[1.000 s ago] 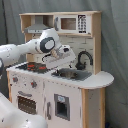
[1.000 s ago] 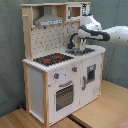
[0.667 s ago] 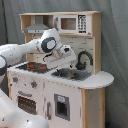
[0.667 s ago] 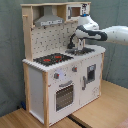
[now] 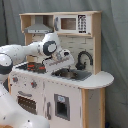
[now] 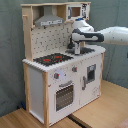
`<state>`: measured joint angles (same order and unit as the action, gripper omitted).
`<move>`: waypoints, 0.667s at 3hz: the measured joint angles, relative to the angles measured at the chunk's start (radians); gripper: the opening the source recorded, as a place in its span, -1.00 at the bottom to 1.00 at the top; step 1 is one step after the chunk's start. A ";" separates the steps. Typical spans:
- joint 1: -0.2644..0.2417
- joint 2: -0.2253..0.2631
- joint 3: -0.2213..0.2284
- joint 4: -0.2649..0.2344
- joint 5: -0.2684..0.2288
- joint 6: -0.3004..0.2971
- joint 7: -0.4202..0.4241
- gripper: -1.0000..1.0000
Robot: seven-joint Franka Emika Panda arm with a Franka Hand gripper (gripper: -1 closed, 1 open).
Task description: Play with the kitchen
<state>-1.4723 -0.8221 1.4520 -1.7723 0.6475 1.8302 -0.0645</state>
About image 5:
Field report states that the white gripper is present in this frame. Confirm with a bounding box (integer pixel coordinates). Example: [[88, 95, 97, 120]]
[[43, 49, 74, 72]]

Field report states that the small metal toy pot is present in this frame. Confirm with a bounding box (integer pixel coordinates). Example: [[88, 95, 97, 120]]
[[61, 71, 77, 79]]

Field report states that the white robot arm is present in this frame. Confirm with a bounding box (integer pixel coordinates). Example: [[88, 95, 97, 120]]
[[0, 32, 74, 128]]

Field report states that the wooden toy kitchen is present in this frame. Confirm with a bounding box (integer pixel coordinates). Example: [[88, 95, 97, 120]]
[[9, 11, 114, 128]]

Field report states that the black toy faucet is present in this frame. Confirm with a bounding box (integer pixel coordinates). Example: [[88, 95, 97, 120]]
[[75, 51, 93, 70]]

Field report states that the grey toy sink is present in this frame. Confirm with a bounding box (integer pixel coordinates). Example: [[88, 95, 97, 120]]
[[51, 68, 92, 81]]

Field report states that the black toy stovetop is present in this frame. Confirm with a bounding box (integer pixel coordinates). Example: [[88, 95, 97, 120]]
[[16, 62, 48, 74]]

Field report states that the white toy microwave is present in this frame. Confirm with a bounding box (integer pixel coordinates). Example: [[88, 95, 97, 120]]
[[54, 14, 91, 34]]

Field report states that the right red stove knob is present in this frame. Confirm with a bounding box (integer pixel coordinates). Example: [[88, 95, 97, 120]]
[[31, 81, 37, 88]]

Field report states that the red stove knob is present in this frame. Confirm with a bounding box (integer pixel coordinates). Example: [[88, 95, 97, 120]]
[[12, 76, 19, 84], [31, 81, 37, 88]]

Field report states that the grey range hood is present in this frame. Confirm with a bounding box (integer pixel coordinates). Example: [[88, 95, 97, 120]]
[[24, 16, 53, 34]]

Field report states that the grey ice dispenser panel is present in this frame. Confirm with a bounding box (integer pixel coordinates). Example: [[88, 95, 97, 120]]
[[54, 94, 70, 120]]

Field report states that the left red stove knob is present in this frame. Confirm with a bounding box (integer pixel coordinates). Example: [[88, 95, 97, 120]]
[[12, 76, 19, 84]]

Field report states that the toy oven door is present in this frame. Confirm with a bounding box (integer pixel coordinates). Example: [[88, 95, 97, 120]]
[[16, 90, 40, 115]]

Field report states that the grey backdrop curtain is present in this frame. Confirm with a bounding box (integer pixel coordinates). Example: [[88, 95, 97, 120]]
[[0, 0, 128, 128]]

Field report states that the grey cabinet door handle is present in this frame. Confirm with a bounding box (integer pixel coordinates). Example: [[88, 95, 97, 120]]
[[47, 102, 51, 120]]

